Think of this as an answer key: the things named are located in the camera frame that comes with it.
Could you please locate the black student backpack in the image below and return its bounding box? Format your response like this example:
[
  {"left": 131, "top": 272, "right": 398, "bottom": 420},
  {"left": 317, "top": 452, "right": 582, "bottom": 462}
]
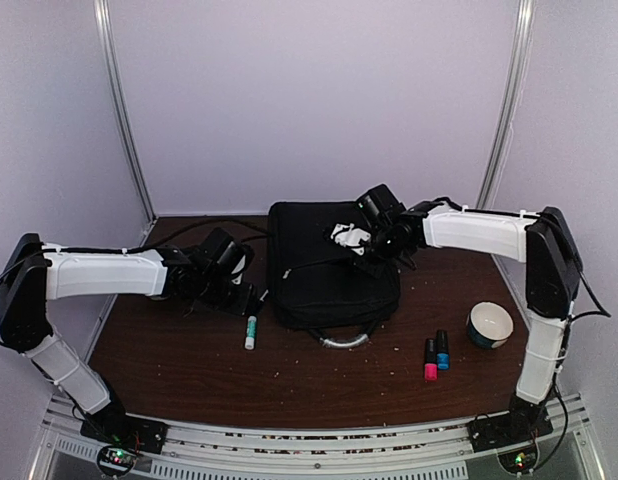
[{"left": 267, "top": 201, "right": 401, "bottom": 349}]

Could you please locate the blue capped black highlighter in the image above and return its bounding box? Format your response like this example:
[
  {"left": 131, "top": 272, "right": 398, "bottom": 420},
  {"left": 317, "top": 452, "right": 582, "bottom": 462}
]
[{"left": 436, "top": 330, "right": 450, "bottom": 371}]

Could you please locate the pink capped black highlighter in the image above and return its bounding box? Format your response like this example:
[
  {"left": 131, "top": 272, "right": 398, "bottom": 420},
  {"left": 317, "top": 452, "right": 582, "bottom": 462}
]
[{"left": 424, "top": 338, "right": 438, "bottom": 382}]

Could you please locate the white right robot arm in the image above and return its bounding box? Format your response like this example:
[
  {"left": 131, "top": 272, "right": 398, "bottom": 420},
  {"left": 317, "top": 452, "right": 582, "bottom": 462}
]
[{"left": 356, "top": 193, "right": 589, "bottom": 442}]

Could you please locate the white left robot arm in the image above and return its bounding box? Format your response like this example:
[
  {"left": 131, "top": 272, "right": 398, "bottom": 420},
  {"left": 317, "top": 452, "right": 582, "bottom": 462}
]
[{"left": 0, "top": 228, "right": 262, "bottom": 444}]

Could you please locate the blue white ceramic bowl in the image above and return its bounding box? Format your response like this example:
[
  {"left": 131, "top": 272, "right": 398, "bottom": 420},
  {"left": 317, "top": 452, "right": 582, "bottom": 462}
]
[{"left": 466, "top": 302, "right": 514, "bottom": 350}]

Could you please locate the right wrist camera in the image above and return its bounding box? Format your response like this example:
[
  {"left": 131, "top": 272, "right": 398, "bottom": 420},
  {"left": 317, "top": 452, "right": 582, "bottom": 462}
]
[{"left": 356, "top": 184, "right": 406, "bottom": 227}]

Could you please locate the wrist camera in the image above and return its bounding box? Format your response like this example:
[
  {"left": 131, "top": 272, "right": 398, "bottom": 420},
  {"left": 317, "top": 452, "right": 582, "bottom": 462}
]
[
  {"left": 200, "top": 227, "right": 254, "bottom": 274},
  {"left": 356, "top": 184, "right": 406, "bottom": 227}
]

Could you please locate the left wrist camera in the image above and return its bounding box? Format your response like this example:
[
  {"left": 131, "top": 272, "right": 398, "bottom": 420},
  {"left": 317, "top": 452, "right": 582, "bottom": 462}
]
[{"left": 200, "top": 227, "right": 254, "bottom": 274}]

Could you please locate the right aluminium corner post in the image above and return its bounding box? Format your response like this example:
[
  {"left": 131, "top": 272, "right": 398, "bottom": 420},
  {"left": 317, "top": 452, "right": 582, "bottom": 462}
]
[{"left": 476, "top": 0, "right": 535, "bottom": 209}]

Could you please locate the aluminium corner post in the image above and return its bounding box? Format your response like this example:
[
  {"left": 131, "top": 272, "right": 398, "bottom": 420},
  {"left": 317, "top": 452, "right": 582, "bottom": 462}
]
[
  {"left": 93, "top": 0, "right": 157, "bottom": 231},
  {"left": 476, "top": 0, "right": 535, "bottom": 209}
]

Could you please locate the left aluminium corner post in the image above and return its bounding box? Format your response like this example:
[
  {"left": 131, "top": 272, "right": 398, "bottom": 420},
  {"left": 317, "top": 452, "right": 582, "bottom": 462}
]
[{"left": 93, "top": 0, "right": 157, "bottom": 231}]

